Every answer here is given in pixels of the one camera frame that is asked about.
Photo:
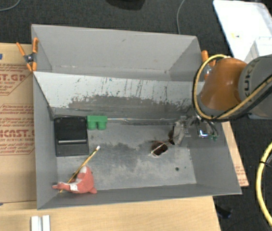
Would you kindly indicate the pink toy animal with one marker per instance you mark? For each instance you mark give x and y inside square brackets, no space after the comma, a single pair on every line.
[85,182]

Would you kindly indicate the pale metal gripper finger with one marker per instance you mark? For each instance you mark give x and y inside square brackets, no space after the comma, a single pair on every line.
[180,124]
[181,136]

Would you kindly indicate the brown cardboard board, red print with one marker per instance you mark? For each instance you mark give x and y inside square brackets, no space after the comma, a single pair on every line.
[10,167]

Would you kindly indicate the grey metal bin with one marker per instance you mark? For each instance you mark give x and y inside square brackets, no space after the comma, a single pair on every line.
[131,167]

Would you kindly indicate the green double-cylinder block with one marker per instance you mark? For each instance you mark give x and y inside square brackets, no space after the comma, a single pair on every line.
[96,122]

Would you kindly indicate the black flat box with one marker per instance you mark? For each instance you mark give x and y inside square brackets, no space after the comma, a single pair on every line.
[71,136]

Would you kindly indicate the yellow pencil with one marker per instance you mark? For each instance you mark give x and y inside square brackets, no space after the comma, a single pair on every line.
[88,158]

